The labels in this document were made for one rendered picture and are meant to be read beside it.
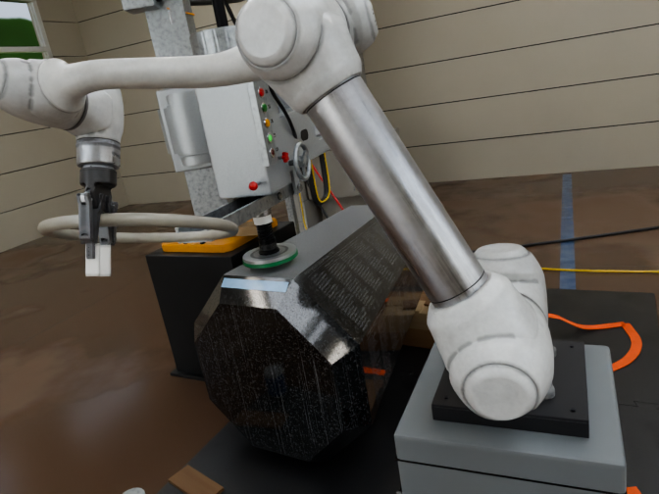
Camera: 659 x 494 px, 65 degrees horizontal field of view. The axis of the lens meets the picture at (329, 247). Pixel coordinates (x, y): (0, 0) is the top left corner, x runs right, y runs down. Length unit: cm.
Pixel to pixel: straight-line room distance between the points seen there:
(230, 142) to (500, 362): 134
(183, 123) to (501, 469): 218
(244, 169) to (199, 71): 86
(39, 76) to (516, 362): 95
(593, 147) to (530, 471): 598
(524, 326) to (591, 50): 601
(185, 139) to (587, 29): 501
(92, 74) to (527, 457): 104
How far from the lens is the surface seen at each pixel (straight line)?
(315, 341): 185
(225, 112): 189
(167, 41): 284
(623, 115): 682
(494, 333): 83
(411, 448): 109
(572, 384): 115
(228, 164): 192
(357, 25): 95
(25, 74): 114
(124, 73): 108
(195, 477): 239
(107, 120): 124
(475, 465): 108
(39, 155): 883
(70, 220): 128
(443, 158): 700
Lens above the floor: 146
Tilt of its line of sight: 17 degrees down
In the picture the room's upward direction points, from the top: 10 degrees counter-clockwise
